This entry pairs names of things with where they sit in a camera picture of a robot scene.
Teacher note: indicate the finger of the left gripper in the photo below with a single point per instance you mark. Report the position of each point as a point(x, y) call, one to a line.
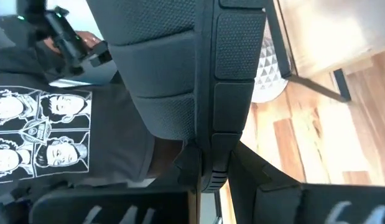
point(99, 48)
point(102, 59)

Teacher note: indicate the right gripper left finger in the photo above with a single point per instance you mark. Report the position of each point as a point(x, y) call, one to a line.
point(117, 205)

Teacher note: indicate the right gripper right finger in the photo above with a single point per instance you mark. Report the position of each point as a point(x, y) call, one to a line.
point(273, 199)

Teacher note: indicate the black slide sandal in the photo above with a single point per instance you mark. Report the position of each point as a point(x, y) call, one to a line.
point(167, 62)

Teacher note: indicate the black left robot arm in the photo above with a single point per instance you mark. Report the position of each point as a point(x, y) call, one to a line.
point(27, 18)

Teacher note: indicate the person's forearm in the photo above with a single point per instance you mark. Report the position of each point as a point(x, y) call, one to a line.
point(164, 158)

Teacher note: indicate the black metal wood shelf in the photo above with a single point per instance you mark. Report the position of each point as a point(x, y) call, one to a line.
point(319, 37)

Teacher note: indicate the person's hand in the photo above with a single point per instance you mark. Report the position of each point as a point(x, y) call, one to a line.
point(89, 39)

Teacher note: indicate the person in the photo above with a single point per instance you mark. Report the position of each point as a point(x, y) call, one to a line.
point(117, 140)

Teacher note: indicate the white grey triangle-pattern pot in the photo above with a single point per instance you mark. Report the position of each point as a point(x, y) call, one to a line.
point(268, 77)

